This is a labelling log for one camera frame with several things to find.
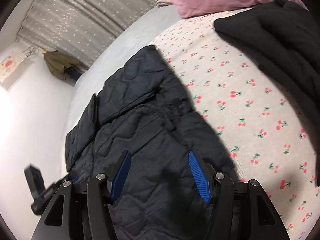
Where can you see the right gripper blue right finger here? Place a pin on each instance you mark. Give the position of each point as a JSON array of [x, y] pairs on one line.
[[202, 176]]

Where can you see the white floral wall unit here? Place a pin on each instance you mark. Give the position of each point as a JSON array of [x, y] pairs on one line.
[[15, 61]]

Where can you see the grey star pattern curtain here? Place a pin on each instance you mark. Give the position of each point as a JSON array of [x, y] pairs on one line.
[[80, 28]]

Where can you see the folded grey pink bedding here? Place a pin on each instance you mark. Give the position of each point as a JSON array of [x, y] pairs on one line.
[[163, 3]]

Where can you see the black folded garment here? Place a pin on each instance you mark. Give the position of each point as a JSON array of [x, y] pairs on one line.
[[283, 39]]

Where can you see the olive green hanging jacket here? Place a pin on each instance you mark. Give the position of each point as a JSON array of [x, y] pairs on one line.
[[63, 66]]

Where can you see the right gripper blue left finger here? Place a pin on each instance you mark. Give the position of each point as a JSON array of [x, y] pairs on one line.
[[117, 177]]

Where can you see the cherry print bed sheet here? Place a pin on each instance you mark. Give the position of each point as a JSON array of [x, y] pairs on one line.
[[259, 123]]

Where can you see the white plush blanket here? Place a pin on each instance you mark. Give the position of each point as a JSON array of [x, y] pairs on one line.
[[140, 34]]

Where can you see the black quilted puffer jacket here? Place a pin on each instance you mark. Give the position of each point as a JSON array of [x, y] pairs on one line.
[[144, 108]]

